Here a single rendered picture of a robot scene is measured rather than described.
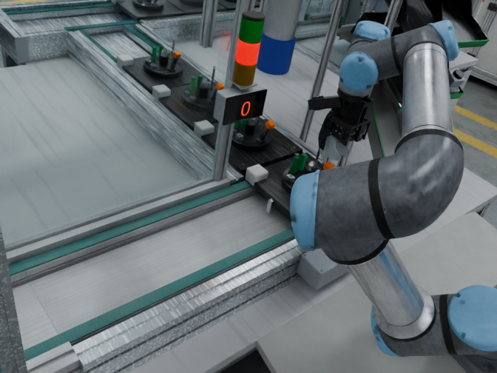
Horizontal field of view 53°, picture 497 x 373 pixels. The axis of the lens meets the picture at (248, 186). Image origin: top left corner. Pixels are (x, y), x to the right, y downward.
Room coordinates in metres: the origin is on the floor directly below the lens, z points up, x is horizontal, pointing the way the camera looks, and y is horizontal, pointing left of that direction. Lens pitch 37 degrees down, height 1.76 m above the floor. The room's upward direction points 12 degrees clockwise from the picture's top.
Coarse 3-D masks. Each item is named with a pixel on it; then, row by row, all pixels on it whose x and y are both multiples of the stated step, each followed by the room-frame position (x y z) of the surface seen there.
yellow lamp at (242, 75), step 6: (234, 60) 1.05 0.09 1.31; (234, 66) 1.05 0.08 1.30; (240, 66) 1.04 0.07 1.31; (246, 66) 1.04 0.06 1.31; (252, 66) 1.04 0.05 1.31; (234, 72) 1.04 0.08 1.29; (240, 72) 1.04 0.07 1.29; (246, 72) 1.04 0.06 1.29; (252, 72) 1.04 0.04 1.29; (234, 78) 1.04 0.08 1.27; (240, 78) 1.04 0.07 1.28; (246, 78) 1.04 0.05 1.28; (252, 78) 1.05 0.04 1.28; (240, 84) 1.04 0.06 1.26; (246, 84) 1.04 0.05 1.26
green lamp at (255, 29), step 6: (240, 24) 1.05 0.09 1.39; (246, 24) 1.04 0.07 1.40; (252, 24) 1.04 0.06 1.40; (258, 24) 1.04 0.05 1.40; (240, 30) 1.05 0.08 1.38; (246, 30) 1.04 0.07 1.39; (252, 30) 1.04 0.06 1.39; (258, 30) 1.04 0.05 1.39; (240, 36) 1.04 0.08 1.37; (246, 36) 1.04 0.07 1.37; (252, 36) 1.04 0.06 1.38; (258, 36) 1.04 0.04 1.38; (246, 42) 1.04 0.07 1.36; (252, 42) 1.04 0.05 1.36; (258, 42) 1.05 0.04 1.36
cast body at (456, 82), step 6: (450, 72) 1.38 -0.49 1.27; (456, 72) 1.37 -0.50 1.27; (462, 72) 1.38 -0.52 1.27; (450, 78) 1.37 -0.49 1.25; (456, 78) 1.36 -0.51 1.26; (462, 78) 1.37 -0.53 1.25; (450, 84) 1.36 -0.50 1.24; (456, 84) 1.37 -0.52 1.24; (450, 90) 1.36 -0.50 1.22; (456, 90) 1.37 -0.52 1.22
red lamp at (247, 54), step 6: (240, 42) 1.04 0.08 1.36; (240, 48) 1.04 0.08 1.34; (246, 48) 1.04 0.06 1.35; (252, 48) 1.04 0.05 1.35; (258, 48) 1.05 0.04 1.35; (240, 54) 1.04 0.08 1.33; (246, 54) 1.03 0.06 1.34; (252, 54) 1.04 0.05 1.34; (240, 60) 1.04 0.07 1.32; (246, 60) 1.04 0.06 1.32; (252, 60) 1.04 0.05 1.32
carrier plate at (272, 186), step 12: (300, 156) 1.25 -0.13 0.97; (264, 168) 1.15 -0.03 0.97; (276, 168) 1.17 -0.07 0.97; (264, 180) 1.10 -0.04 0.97; (276, 180) 1.11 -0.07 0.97; (264, 192) 1.05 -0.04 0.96; (276, 192) 1.05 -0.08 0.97; (276, 204) 1.02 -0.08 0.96; (288, 204) 1.02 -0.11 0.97; (288, 216) 0.98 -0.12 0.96
